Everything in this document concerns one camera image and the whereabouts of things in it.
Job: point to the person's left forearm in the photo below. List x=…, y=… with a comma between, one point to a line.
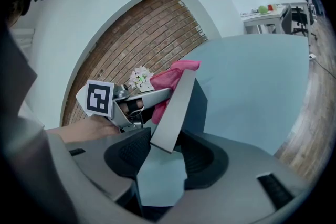
x=86, y=129

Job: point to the small white desk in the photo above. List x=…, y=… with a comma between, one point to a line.
x=260, y=18

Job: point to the person's white shirt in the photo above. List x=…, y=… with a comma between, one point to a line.
x=18, y=126

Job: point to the green round fruit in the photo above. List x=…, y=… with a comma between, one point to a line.
x=262, y=9

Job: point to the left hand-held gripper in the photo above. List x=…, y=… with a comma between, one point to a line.
x=99, y=98

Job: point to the red cup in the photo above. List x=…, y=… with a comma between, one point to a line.
x=270, y=7

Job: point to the person's left hand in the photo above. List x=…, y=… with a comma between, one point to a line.
x=128, y=108

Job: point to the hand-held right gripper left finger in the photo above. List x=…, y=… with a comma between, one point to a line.
x=105, y=162

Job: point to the pink cloth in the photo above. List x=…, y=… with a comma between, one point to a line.
x=168, y=78

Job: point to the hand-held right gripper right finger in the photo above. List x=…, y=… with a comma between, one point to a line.
x=236, y=178

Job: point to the black office chair with headrest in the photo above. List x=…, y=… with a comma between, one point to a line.
x=302, y=18

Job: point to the pink flowers in white pot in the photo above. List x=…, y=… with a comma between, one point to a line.
x=140, y=78

